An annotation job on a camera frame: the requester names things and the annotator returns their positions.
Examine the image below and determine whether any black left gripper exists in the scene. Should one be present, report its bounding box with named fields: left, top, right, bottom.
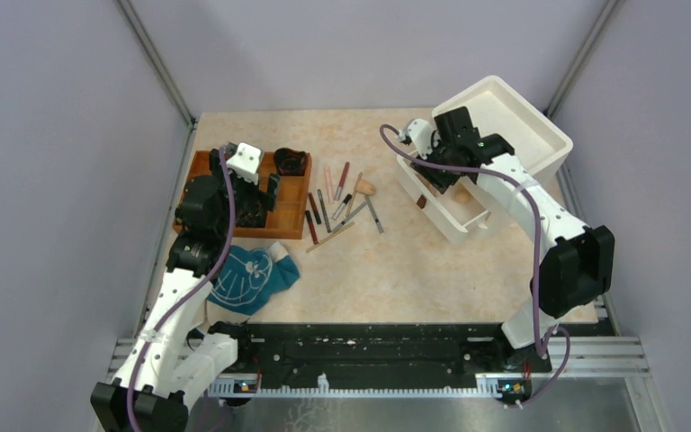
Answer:
left=210, top=149, right=280, bottom=236

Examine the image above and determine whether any white pull-out drawer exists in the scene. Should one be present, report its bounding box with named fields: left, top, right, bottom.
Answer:
left=396, top=156, right=500, bottom=245

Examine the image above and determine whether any white drawer organizer box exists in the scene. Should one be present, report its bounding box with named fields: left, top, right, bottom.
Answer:
left=431, top=76, right=573, bottom=186

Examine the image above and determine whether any houndstooth makeup pen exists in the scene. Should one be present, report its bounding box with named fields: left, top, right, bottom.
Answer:
left=364, top=195, right=385, bottom=234
left=331, top=202, right=367, bottom=234

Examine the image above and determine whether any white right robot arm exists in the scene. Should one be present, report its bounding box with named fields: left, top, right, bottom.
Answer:
left=402, top=107, right=615, bottom=371

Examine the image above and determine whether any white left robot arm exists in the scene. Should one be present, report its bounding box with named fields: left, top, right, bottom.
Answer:
left=90, top=173, right=279, bottom=431

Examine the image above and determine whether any grey makeup pencil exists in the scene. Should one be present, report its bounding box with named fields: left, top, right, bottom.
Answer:
left=317, top=189, right=332, bottom=233

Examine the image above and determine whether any pink makeup pencil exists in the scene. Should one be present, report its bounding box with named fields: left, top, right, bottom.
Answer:
left=323, top=164, right=332, bottom=190

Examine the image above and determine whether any maroon makeup pencil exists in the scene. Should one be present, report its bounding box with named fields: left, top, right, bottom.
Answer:
left=334, top=161, right=350, bottom=201

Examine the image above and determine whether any gold slim makeup pencil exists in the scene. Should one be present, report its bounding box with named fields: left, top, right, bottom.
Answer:
left=345, top=172, right=363, bottom=217

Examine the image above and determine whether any wooden compartment tray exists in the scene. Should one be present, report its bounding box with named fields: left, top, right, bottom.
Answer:
left=172, top=149, right=313, bottom=241

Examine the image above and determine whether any black coiled band top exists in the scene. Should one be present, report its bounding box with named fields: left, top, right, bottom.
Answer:
left=273, top=148, right=308, bottom=176

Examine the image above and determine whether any teal patterned cloth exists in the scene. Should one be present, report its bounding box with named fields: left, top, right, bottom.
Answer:
left=207, top=242, right=301, bottom=317

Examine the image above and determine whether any clear glitter gloss tube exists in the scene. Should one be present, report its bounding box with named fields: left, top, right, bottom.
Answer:
left=332, top=193, right=353, bottom=220

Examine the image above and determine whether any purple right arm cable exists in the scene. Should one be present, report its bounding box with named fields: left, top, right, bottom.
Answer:
left=378, top=123, right=572, bottom=409

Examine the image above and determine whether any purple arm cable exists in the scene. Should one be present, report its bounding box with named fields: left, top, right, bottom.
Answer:
left=124, top=145, right=240, bottom=432
left=378, top=123, right=572, bottom=409

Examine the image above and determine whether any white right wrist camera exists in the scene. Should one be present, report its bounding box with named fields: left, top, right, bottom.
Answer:
left=399, top=118, right=436, bottom=159

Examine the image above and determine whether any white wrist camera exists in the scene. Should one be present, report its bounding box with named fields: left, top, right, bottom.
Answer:
left=399, top=118, right=436, bottom=159
left=227, top=142, right=265, bottom=185

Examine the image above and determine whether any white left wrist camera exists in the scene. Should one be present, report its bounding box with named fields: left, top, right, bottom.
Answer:
left=227, top=142, right=265, bottom=185

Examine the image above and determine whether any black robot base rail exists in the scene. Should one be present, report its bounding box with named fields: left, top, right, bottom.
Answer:
left=210, top=322, right=558, bottom=390

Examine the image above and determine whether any grey slotted cable duct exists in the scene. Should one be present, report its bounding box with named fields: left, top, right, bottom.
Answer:
left=207, top=374, right=527, bottom=401

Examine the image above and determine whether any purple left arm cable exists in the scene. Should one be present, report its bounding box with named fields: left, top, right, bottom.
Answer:
left=124, top=145, right=240, bottom=432

